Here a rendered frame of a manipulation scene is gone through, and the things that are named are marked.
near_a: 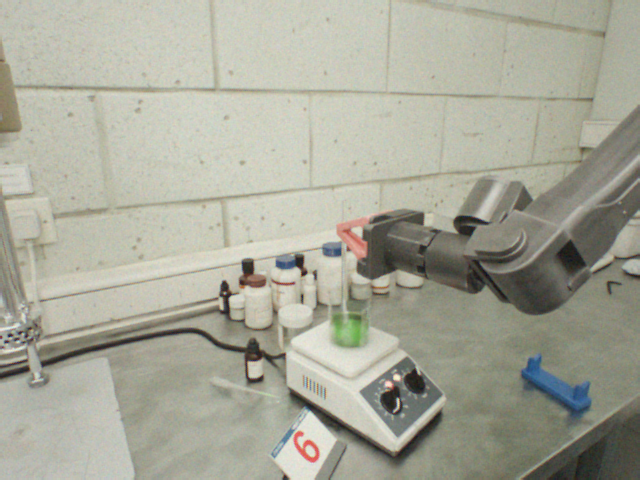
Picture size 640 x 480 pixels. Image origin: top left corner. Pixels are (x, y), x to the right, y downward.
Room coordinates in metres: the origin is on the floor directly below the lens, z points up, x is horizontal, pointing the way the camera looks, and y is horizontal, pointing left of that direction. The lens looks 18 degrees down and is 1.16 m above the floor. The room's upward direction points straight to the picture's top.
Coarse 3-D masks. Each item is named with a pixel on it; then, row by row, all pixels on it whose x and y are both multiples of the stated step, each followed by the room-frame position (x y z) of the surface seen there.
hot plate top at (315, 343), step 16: (304, 336) 0.56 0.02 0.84; (320, 336) 0.56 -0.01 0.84; (384, 336) 0.56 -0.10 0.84; (304, 352) 0.53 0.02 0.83; (320, 352) 0.52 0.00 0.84; (336, 352) 0.52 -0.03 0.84; (352, 352) 0.52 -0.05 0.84; (368, 352) 0.52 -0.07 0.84; (384, 352) 0.52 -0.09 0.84; (336, 368) 0.48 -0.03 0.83; (352, 368) 0.48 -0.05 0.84
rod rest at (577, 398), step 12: (528, 360) 0.58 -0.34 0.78; (540, 360) 0.59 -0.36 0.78; (528, 372) 0.58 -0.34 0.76; (540, 372) 0.58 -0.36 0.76; (540, 384) 0.56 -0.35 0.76; (552, 384) 0.55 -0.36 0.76; (564, 384) 0.55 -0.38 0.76; (576, 384) 0.51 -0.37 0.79; (588, 384) 0.52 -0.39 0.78; (564, 396) 0.52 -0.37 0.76; (576, 396) 0.51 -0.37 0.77; (576, 408) 0.50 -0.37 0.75
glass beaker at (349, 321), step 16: (336, 288) 0.57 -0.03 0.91; (352, 288) 0.58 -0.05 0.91; (368, 288) 0.56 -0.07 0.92; (336, 304) 0.52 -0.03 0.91; (352, 304) 0.52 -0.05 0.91; (368, 304) 0.53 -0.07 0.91; (336, 320) 0.53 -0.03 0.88; (352, 320) 0.52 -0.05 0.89; (368, 320) 0.53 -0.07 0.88; (336, 336) 0.53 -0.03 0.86; (352, 336) 0.52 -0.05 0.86; (368, 336) 0.54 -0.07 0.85
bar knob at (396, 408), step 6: (390, 390) 0.47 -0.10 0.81; (396, 390) 0.46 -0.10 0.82; (384, 396) 0.46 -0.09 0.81; (390, 396) 0.46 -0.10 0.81; (396, 396) 0.45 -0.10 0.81; (384, 402) 0.45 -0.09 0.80; (390, 402) 0.45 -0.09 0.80; (396, 402) 0.45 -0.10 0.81; (384, 408) 0.45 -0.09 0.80; (390, 408) 0.45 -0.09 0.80; (396, 408) 0.44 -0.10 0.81; (396, 414) 0.45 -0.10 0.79
